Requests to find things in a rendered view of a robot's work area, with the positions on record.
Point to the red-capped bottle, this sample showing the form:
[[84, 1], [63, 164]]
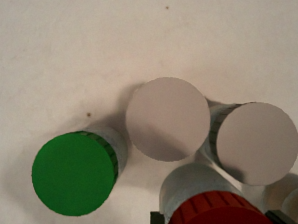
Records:
[[180, 202]]

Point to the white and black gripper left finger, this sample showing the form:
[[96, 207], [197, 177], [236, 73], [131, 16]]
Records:
[[156, 217]]

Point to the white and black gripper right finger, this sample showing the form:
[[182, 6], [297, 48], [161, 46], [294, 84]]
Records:
[[278, 217]]

